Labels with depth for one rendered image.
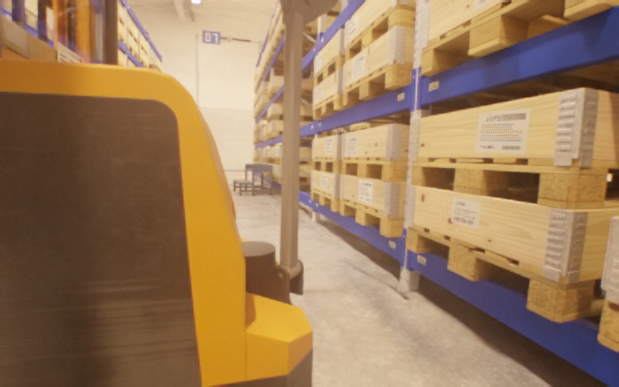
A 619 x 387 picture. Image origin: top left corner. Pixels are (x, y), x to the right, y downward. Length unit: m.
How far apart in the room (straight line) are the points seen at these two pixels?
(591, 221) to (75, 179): 1.28
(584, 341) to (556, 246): 0.29
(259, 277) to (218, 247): 0.38
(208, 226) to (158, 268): 0.12
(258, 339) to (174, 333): 0.17
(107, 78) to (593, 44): 1.22
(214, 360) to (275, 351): 0.13
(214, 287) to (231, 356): 0.16
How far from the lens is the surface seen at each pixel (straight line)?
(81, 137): 0.63
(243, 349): 0.71
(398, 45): 1.97
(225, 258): 0.62
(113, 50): 1.41
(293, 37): 0.94
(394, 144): 1.85
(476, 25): 1.48
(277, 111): 6.44
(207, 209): 0.60
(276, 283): 0.94
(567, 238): 1.11
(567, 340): 1.27
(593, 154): 1.16
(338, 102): 2.72
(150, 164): 0.60
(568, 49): 1.26
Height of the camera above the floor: 0.74
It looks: 6 degrees down
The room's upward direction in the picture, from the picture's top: 2 degrees clockwise
